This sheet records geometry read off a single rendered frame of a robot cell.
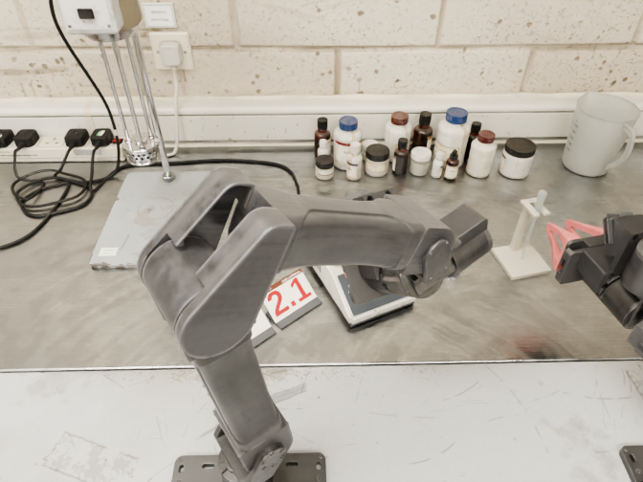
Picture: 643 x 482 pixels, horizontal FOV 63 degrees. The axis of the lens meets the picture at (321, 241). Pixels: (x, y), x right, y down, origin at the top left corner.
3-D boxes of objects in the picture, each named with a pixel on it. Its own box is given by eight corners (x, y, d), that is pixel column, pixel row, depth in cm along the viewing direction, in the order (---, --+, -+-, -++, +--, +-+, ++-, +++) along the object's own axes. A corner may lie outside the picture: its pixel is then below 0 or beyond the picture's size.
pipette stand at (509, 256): (550, 273, 96) (573, 219, 88) (511, 280, 95) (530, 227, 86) (527, 244, 102) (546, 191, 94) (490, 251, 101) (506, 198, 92)
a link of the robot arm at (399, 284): (412, 236, 66) (441, 234, 60) (433, 273, 67) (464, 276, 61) (369, 265, 64) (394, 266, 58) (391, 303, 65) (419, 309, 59)
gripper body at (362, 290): (338, 258, 70) (359, 259, 63) (403, 237, 73) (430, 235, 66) (351, 304, 70) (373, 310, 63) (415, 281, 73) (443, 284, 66)
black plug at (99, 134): (106, 151, 119) (104, 142, 118) (87, 151, 119) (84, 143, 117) (115, 135, 124) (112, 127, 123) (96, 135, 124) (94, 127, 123)
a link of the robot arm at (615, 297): (607, 268, 72) (641, 304, 67) (642, 261, 73) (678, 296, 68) (589, 301, 77) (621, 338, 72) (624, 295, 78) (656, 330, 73)
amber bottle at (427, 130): (412, 160, 124) (418, 119, 117) (409, 149, 127) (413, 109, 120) (431, 159, 124) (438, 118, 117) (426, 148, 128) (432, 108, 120)
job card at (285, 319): (321, 302, 91) (322, 287, 88) (281, 330, 86) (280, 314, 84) (299, 283, 94) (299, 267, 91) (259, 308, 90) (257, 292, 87)
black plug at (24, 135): (30, 152, 119) (26, 143, 117) (10, 152, 119) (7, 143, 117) (41, 136, 124) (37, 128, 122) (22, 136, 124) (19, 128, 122)
